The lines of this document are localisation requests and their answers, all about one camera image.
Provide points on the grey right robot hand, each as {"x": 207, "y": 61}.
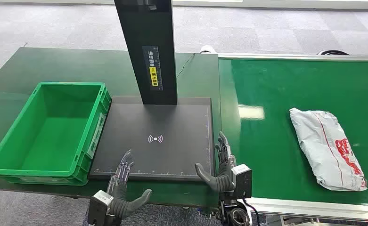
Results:
{"x": 225, "y": 167}

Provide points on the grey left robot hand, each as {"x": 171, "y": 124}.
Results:
{"x": 118, "y": 187}

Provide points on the grey mailer package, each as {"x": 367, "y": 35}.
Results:
{"x": 327, "y": 146}

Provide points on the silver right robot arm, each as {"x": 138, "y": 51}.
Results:
{"x": 226, "y": 184}

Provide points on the green conveyor belt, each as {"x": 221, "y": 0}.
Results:
{"x": 265, "y": 149}

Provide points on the green plastic crate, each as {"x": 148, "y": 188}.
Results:
{"x": 52, "y": 140}

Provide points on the small white round object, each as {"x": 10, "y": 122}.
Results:
{"x": 208, "y": 49}

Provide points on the yellow black column label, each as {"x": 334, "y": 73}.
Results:
{"x": 152, "y": 68}

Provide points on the dark green table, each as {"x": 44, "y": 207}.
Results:
{"x": 77, "y": 67}

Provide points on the black round floor object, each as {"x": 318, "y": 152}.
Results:
{"x": 332, "y": 52}

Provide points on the black scanner column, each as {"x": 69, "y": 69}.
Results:
{"x": 143, "y": 28}

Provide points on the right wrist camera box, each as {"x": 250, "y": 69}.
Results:
{"x": 242, "y": 181}

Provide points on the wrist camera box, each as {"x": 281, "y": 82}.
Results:
{"x": 242, "y": 181}
{"x": 98, "y": 206}

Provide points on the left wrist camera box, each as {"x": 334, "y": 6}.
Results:
{"x": 98, "y": 206}

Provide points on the black scanner base plate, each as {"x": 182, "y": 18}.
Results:
{"x": 171, "y": 156}

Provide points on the aluminium conveyor frame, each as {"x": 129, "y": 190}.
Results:
{"x": 311, "y": 209}

